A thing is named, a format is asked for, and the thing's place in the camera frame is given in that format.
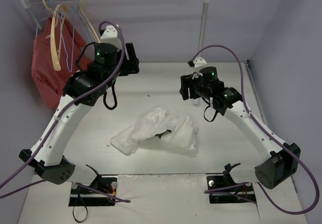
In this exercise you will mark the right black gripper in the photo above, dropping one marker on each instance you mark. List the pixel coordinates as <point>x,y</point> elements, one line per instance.
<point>185,86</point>

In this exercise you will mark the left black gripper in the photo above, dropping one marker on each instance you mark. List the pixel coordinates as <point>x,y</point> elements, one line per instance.
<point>131,58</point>

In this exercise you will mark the white t shirt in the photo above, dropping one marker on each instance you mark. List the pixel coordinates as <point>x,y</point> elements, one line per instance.
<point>171,130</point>

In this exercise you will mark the tan wooden hanger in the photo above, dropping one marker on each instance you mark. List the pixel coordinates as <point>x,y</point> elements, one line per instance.
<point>86,22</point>
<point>53,45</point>

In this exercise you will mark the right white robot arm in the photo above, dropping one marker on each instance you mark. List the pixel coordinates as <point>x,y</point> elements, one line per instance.
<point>279,158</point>

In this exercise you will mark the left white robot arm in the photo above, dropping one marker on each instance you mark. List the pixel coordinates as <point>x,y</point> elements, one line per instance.
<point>80,94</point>

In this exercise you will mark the red t shirt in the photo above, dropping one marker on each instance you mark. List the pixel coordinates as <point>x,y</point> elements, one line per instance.
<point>49,82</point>

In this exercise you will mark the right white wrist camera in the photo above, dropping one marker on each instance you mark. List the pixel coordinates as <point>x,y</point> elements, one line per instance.
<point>197,62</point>

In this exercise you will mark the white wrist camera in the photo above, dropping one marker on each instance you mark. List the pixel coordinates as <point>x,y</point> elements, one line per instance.
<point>110,35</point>
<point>197,62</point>

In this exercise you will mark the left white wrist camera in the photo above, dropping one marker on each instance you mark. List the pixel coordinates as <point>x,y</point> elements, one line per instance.
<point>110,35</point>

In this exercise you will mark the blue wire hanger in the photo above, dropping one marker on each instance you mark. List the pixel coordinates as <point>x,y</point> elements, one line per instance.
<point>63,46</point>
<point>81,23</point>
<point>33,16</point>

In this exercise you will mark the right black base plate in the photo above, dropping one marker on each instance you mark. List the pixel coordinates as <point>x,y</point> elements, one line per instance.
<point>222,190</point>

